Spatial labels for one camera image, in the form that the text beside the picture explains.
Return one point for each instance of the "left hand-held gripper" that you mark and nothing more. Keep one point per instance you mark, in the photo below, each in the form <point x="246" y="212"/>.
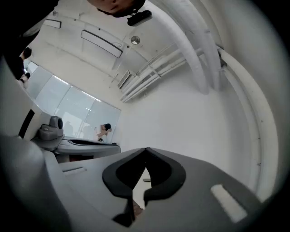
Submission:
<point x="50" y="131"/>

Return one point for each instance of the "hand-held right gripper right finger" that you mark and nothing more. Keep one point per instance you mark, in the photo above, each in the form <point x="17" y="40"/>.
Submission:
<point x="199" y="192"/>

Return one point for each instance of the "long black-framed ceiling light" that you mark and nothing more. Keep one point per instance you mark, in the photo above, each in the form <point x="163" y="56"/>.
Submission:
<point x="102" y="43"/>

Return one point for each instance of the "white curved ceiling duct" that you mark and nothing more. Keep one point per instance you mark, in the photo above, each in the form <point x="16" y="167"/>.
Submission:
<point x="260" y="113"/>

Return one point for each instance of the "large white air duct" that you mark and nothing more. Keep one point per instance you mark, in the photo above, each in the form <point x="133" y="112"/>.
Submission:
<point x="188" y="49"/>
<point x="208" y="45"/>

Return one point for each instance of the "white ceiling pipe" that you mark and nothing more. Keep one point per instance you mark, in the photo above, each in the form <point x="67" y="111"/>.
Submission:
<point x="154" y="68"/>
<point x="149" y="80"/>

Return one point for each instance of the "person's dark clothing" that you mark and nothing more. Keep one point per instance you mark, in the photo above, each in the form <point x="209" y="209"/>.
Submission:
<point x="15" y="27"/>

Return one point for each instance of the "white ceiling air vent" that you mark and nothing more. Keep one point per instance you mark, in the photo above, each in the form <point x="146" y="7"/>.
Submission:
<point x="125" y="79"/>

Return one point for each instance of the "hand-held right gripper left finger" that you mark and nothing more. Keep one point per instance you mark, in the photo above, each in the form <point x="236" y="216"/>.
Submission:
<point x="90" y="181"/>

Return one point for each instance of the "glass partition wall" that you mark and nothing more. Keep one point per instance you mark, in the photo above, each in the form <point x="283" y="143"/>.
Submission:
<point x="74" y="106"/>

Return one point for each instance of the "round ceiling fixture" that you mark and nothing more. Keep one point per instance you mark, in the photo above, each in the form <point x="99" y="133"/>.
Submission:
<point x="135" y="40"/>

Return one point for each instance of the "short black-framed ceiling light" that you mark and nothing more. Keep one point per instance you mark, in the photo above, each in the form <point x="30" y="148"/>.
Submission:
<point x="52" y="23"/>

